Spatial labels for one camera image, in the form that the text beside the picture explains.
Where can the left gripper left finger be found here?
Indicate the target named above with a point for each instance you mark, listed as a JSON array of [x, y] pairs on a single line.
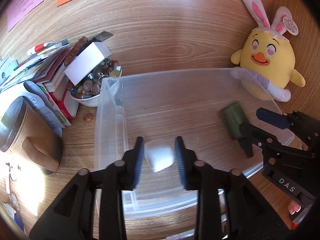
[[133, 165]]

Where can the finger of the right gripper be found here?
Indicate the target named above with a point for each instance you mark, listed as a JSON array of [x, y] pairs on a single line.
[[253, 135], [275, 119]]

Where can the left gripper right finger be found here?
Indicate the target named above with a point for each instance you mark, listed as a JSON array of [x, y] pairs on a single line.
[[185, 161]]

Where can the dark green bottle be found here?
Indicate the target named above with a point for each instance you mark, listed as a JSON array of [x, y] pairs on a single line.
[[232, 116]]

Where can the right hand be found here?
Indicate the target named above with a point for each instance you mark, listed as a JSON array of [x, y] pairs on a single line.
[[293, 207]]

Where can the yellow chick plush toy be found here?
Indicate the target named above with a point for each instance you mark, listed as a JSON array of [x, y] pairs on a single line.
[[266, 63]]

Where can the clear plastic storage bin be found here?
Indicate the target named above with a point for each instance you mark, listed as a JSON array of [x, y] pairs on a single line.
[[161, 106]]

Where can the loose orange stone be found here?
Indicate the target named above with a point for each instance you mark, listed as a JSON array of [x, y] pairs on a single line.
[[88, 117]]

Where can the white bowl of stones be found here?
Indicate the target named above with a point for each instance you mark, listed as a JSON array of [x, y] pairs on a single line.
[[88, 90]]

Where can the white cardboard box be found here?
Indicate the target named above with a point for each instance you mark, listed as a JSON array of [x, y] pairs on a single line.
[[86, 61]]

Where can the brown mug with lid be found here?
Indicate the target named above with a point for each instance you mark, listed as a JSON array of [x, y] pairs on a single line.
[[28, 137]]

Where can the white folded leaflet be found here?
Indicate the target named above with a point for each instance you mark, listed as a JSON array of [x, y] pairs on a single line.
[[40, 102]]

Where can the stack of books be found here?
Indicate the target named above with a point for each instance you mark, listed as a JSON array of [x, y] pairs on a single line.
[[55, 87]]

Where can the red white marker pen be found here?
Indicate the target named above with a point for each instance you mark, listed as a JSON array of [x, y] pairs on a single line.
[[38, 48]]

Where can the pink sticky note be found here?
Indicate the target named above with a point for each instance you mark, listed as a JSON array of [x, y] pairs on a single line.
[[17, 9]]

